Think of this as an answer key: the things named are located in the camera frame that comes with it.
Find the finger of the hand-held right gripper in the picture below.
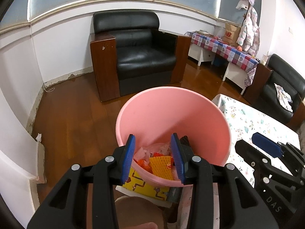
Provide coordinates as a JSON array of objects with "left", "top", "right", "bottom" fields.
[
  {"left": 251, "top": 132, "right": 305, "bottom": 175},
  {"left": 235, "top": 139, "right": 305, "bottom": 229}
]

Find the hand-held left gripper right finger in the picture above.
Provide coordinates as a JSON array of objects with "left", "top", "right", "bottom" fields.
[{"left": 170, "top": 133, "right": 279, "bottom": 229}]

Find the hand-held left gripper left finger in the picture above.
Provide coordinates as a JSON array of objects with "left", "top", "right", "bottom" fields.
[{"left": 27, "top": 134, "right": 136, "bottom": 229}]

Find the red foam net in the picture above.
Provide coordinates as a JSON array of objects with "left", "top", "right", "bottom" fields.
[{"left": 136, "top": 151, "right": 158, "bottom": 172}]

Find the yellow foam net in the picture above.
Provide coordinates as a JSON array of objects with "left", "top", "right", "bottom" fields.
[{"left": 149, "top": 156, "right": 174, "bottom": 180}]

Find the black foam net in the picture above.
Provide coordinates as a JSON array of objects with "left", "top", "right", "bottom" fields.
[{"left": 180, "top": 135, "right": 191, "bottom": 148}]

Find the clear plastic bag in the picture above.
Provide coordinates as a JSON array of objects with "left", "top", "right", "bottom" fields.
[{"left": 133, "top": 143, "right": 172, "bottom": 163}]

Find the pink plastic bucket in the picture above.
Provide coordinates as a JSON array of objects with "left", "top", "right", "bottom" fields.
[{"left": 116, "top": 86, "right": 232, "bottom": 188}]

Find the yellow patterned box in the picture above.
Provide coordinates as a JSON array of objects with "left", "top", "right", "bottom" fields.
[{"left": 122, "top": 167, "right": 170, "bottom": 201}]

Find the white printed cloth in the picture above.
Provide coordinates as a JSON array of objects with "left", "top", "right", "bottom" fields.
[{"left": 274, "top": 83, "right": 294, "bottom": 112}]

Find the round brown stool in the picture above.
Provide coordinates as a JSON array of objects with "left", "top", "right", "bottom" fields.
[{"left": 114, "top": 195, "right": 165, "bottom": 229}]

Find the black leather armchair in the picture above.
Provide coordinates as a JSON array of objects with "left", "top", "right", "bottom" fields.
[
  {"left": 243, "top": 54, "right": 305, "bottom": 126},
  {"left": 90, "top": 11, "right": 192, "bottom": 102}
]

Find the white low table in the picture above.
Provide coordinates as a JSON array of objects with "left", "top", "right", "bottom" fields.
[{"left": 188, "top": 44, "right": 249, "bottom": 95}]

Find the checkered cloth side table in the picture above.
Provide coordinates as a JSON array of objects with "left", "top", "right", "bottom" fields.
[{"left": 185, "top": 31, "right": 260, "bottom": 87}]

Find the white printed puffer jacket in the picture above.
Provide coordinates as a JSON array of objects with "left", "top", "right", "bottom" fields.
[{"left": 237, "top": 6, "right": 260, "bottom": 56}]

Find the brown paper bag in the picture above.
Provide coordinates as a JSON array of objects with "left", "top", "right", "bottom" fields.
[{"left": 222, "top": 23, "right": 242, "bottom": 46}]

